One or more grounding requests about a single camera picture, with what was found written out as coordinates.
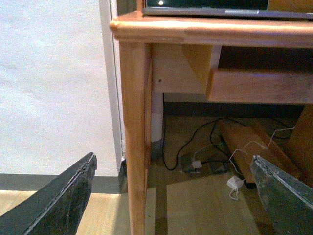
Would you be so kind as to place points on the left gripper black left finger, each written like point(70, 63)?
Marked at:
point(58, 207)

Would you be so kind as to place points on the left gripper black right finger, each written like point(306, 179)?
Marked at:
point(288, 201)

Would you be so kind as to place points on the wooden chair leg base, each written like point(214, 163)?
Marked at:
point(243, 142)

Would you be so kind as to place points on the wooden desk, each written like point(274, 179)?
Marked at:
point(148, 44)

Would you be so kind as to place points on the grey laptop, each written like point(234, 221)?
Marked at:
point(278, 9)

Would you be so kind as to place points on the white charger with cable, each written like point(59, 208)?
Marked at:
point(236, 183)

